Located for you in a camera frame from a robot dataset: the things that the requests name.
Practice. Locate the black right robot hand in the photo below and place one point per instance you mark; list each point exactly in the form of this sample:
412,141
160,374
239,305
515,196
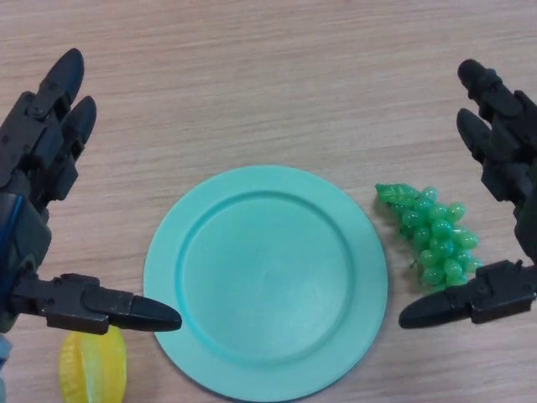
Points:
509,126

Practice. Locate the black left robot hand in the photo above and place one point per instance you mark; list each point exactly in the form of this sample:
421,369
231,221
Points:
25,235

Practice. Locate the green grape bunch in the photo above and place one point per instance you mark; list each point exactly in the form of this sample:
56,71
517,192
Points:
436,233

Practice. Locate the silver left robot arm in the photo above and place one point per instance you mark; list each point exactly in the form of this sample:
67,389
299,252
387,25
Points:
3,348

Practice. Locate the teal round plate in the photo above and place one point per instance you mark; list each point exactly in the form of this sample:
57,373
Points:
268,285

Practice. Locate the yellow starfruit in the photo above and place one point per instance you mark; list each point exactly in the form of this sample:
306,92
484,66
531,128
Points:
92,365

